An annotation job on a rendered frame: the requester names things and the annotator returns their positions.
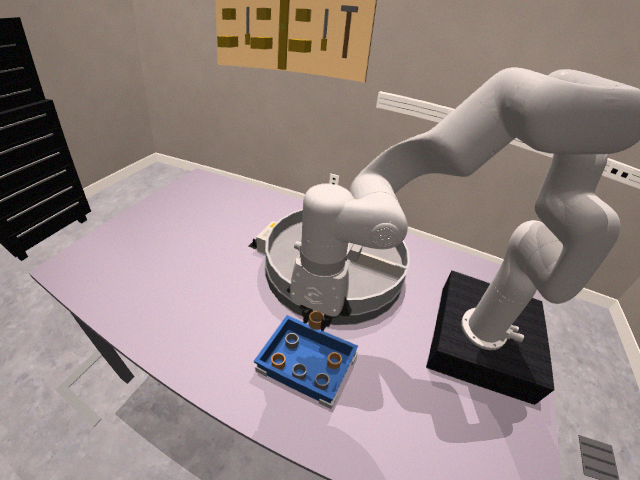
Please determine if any blue shallow tray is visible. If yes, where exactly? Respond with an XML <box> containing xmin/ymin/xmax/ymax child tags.
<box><xmin>254</xmin><ymin>315</ymin><xmax>358</xmax><ymax>403</ymax></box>

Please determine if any grey metal bushing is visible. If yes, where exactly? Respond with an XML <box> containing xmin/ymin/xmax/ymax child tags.
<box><xmin>314</xmin><ymin>373</ymin><xmax>330</xmax><ymax>390</ymax></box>
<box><xmin>285</xmin><ymin>333</ymin><xmax>299</xmax><ymax>349</ymax></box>
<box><xmin>292</xmin><ymin>363</ymin><xmax>307</xmax><ymax>380</ymax></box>

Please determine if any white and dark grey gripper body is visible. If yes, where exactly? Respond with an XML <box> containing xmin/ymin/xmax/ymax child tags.
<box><xmin>290</xmin><ymin>255</ymin><xmax>349</xmax><ymax>317</ymax></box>

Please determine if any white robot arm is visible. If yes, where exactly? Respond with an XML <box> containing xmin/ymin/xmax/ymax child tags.
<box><xmin>294</xmin><ymin>68</ymin><xmax>640</xmax><ymax>350</ymax></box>

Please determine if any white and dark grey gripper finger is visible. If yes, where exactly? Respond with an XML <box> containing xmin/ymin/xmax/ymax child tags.
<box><xmin>287</xmin><ymin>286</ymin><xmax>313</xmax><ymax>324</ymax></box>
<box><xmin>320</xmin><ymin>296</ymin><xmax>352</xmax><ymax>331</ymax></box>

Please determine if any bronze bushing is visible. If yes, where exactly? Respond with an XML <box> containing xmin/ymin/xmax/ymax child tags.
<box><xmin>327</xmin><ymin>352</ymin><xmax>342</xmax><ymax>369</ymax></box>
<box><xmin>271</xmin><ymin>353</ymin><xmax>285</xmax><ymax>370</ymax></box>
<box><xmin>308</xmin><ymin>311</ymin><xmax>324</xmax><ymax>330</ymax></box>

